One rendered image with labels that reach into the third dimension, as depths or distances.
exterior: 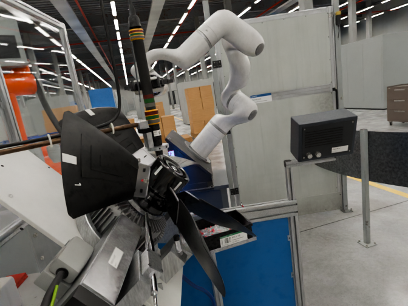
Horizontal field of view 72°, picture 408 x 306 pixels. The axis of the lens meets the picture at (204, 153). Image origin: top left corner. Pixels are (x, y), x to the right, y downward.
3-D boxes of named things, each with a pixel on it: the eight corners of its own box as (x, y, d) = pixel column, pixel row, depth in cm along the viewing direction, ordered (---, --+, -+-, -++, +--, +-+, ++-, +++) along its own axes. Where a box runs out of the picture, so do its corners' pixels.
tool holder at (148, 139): (147, 153, 86) (141, 122, 84) (138, 152, 91) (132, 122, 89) (173, 147, 91) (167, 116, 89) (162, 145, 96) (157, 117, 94)
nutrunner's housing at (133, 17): (157, 158, 90) (127, 3, 80) (152, 156, 93) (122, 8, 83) (167, 155, 92) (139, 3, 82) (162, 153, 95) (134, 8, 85)
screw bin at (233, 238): (204, 254, 110) (202, 238, 108) (193, 235, 126) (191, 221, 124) (254, 238, 116) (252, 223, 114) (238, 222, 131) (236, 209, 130)
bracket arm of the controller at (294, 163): (286, 168, 131) (285, 161, 130) (283, 166, 134) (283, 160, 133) (336, 160, 131) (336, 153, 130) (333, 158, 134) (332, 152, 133)
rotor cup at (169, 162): (171, 210, 91) (198, 181, 89) (155, 221, 77) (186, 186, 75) (141, 179, 93) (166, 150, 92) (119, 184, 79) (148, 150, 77)
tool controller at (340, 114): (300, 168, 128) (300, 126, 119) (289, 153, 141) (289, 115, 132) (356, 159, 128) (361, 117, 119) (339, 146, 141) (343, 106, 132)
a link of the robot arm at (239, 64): (235, 121, 156) (217, 105, 164) (251, 110, 160) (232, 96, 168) (239, 37, 116) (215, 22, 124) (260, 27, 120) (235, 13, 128)
